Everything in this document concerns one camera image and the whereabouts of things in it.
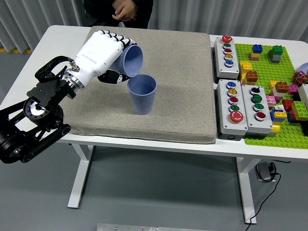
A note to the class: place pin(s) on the grey power adapter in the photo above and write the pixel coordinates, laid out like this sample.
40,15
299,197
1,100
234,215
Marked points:
263,172

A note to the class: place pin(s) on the blue yellow pink brick stack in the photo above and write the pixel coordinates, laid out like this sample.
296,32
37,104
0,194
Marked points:
255,53

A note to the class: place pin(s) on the orange toy brick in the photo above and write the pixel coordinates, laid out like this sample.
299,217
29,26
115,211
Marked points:
281,87
251,77

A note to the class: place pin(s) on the lavender plate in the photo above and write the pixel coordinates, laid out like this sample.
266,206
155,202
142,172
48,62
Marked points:
304,68

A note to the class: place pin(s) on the person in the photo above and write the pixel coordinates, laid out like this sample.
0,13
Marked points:
101,14

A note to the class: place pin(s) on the grey-brown fabric mat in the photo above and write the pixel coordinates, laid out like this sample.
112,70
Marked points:
168,72

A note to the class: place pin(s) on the grey four-control switch box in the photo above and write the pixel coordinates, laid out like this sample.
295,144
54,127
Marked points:
247,113

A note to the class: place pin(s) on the red toy brick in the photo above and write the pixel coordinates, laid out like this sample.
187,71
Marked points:
287,106

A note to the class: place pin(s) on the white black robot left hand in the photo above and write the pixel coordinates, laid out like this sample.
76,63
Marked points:
98,55

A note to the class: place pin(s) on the green grey brick stack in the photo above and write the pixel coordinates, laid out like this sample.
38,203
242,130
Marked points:
276,54

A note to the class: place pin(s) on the red valve handwheel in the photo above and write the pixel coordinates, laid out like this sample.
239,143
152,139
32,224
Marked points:
299,78

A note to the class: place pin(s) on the grey box with large red button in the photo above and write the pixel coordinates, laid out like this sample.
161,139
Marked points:
223,115

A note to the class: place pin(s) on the green studded baseplate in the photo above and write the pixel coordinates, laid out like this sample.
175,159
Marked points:
264,67

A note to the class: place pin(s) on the blue yellow toy brick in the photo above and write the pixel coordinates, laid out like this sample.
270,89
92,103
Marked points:
278,116

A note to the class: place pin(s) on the white table leg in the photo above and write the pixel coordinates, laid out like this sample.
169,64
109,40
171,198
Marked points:
247,192
74,199

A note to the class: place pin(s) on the white toy brick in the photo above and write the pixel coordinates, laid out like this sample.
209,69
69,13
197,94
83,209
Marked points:
279,94

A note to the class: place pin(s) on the pink toy brick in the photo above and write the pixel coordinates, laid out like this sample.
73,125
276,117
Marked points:
293,89
270,99

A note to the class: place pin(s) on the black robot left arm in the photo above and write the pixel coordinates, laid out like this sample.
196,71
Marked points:
48,93

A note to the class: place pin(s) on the yellow black floor tape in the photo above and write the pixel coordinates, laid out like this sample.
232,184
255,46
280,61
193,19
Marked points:
14,51

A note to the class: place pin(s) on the blue ribbed plastic cup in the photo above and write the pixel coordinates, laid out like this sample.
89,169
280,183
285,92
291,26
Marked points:
132,60
142,101

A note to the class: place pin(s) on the white block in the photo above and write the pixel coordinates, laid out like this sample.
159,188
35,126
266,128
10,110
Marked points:
304,93

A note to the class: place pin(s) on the person's hand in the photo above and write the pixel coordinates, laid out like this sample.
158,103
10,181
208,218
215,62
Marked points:
127,10

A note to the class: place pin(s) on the grey-white curtain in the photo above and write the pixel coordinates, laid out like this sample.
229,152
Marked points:
192,14

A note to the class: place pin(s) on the yellow round toy brick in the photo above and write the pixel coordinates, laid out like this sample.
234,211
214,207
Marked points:
274,130

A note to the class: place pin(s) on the large green toy brick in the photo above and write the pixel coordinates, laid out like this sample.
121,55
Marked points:
299,110

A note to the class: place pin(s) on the grey five-button control box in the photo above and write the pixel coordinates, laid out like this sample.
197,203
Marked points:
220,65

